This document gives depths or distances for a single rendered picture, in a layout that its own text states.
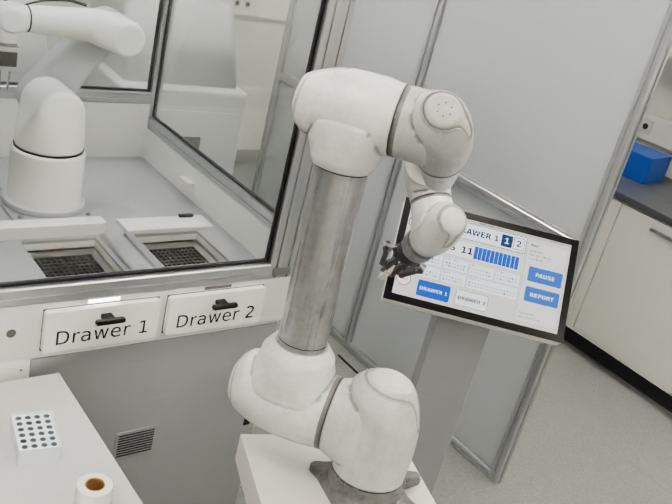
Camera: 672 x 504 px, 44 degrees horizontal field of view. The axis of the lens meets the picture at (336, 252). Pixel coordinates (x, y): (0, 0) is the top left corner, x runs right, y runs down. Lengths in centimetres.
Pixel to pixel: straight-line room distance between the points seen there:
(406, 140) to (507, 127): 179
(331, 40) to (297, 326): 80
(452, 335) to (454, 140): 116
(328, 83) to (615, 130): 162
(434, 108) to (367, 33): 244
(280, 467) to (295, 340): 32
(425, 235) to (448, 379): 72
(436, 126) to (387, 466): 68
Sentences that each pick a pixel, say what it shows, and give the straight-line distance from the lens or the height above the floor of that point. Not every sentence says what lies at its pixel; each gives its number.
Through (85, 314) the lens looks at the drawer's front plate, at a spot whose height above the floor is 91.
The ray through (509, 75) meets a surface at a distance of 322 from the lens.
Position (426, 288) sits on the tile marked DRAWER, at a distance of 234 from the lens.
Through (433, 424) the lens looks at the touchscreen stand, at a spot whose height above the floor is 53.
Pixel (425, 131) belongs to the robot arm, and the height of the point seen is 162.
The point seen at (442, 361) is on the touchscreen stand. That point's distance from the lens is 254.
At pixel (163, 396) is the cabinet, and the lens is 234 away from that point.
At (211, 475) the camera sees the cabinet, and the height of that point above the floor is 27.
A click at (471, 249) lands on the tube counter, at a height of 112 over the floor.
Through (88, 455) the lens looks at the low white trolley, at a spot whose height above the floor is 76.
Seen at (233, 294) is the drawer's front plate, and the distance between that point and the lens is 224.
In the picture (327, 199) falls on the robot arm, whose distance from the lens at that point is 151.
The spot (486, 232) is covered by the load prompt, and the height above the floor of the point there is 116.
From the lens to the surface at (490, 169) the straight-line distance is 326.
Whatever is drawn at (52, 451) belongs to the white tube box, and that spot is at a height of 79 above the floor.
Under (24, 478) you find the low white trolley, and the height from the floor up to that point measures 76.
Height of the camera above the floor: 195
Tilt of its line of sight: 23 degrees down
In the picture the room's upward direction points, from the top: 14 degrees clockwise
